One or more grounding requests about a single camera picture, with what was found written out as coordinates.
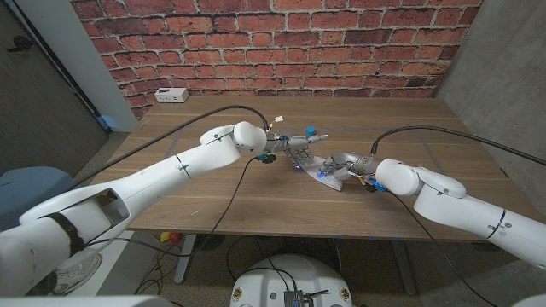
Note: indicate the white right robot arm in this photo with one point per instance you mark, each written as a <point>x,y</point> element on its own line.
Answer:
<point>460,209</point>

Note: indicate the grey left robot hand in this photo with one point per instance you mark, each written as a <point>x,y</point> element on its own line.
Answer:
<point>294,145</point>

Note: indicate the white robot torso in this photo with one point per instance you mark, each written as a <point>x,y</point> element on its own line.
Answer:
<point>264,281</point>

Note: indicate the white power strip box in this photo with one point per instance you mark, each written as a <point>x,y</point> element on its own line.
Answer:
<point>171,94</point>

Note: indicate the blue bottle cap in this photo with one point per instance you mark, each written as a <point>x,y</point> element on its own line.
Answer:
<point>310,129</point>

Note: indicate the small red ball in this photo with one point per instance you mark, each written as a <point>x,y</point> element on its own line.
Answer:
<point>174,236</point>

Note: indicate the white sneaker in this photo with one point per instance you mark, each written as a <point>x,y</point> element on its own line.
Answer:
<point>74,273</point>

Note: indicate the grey table leg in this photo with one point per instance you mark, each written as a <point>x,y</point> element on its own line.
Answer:
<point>403,266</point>
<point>185,256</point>

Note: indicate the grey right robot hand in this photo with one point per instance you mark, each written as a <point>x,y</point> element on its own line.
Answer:
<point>358,164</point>

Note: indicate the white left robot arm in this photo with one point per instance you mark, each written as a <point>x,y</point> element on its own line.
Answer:
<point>149,183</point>

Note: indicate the white paper coffee filter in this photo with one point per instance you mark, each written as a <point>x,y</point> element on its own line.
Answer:
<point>330,182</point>

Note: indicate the red brick print backdrop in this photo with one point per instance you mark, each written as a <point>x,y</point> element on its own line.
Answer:
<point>273,47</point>

